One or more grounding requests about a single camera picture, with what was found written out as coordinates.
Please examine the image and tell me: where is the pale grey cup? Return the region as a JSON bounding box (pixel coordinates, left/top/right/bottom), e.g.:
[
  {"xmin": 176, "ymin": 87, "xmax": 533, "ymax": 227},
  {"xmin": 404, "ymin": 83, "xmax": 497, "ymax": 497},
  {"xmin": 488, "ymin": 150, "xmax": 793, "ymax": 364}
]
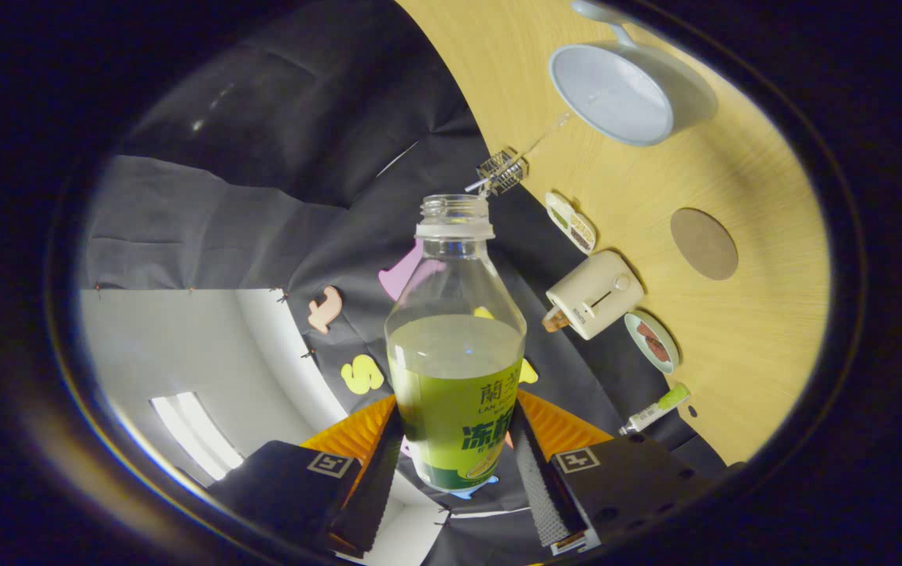
[{"xmin": 549, "ymin": 0, "xmax": 719, "ymax": 148}]

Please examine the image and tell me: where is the cream toaster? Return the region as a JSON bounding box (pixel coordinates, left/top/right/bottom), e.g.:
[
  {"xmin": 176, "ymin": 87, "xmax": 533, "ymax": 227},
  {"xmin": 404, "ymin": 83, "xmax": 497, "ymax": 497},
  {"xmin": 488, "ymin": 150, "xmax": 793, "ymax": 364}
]
[{"xmin": 546, "ymin": 250, "xmax": 645, "ymax": 341}]

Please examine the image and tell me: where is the round brown coaster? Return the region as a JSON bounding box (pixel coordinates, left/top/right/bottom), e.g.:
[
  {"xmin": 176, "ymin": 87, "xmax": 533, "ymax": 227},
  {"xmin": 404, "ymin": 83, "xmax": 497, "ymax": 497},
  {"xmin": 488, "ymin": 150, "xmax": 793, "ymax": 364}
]
[{"xmin": 670, "ymin": 208, "xmax": 739, "ymax": 281}]

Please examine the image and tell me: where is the green label juice bottle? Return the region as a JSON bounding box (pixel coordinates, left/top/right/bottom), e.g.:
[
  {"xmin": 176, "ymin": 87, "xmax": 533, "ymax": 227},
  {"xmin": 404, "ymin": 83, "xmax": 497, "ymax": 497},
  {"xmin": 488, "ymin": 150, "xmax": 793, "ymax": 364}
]
[{"xmin": 385, "ymin": 194, "xmax": 528, "ymax": 494}]

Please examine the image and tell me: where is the wooden table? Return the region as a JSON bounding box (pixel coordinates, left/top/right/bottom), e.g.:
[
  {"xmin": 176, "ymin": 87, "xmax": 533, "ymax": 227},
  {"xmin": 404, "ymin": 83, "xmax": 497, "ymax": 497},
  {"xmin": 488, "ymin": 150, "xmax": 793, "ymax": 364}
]
[{"xmin": 396, "ymin": 0, "xmax": 831, "ymax": 466}]

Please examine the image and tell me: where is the small white green bottle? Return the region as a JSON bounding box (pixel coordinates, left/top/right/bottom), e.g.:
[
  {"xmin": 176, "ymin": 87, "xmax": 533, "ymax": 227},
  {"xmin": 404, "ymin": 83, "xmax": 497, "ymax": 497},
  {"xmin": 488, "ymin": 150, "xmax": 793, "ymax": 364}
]
[{"xmin": 619, "ymin": 383, "xmax": 691, "ymax": 436}]

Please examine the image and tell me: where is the ceiling light panel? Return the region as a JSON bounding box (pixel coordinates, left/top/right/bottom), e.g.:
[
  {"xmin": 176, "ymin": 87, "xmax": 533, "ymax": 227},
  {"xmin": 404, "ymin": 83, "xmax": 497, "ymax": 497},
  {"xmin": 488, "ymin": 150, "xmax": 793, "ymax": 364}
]
[{"xmin": 150, "ymin": 391, "xmax": 245, "ymax": 482}]

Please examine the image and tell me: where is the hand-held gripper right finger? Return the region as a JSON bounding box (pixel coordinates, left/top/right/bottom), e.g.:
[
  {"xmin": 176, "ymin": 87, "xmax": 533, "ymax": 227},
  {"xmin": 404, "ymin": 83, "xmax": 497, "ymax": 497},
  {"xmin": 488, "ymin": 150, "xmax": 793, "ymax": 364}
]
[{"xmin": 507, "ymin": 390, "xmax": 738, "ymax": 557}]

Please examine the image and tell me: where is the white divided snack tray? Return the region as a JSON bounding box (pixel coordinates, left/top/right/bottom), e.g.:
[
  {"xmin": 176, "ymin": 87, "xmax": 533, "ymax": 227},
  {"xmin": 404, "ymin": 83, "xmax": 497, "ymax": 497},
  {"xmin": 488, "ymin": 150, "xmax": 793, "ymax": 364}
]
[{"xmin": 545, "ymin": 192, "xmax": 598, "ymax": 255}]

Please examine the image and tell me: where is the pale green plate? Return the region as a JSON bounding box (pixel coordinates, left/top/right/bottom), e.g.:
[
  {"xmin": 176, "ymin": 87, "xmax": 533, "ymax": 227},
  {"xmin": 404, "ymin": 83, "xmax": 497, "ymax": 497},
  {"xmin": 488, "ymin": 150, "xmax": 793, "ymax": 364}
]
[{"xmin": 624, "ymin": 311, "xmax": 680, "ymax": 375}]

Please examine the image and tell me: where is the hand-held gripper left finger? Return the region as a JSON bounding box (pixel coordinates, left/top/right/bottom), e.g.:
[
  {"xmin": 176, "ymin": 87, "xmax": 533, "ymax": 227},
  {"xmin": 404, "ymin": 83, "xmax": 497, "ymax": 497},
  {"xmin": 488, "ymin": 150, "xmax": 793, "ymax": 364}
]
[{"xmin": 207, "ymin": 395, "xmax": 406, "ymax": 557}]

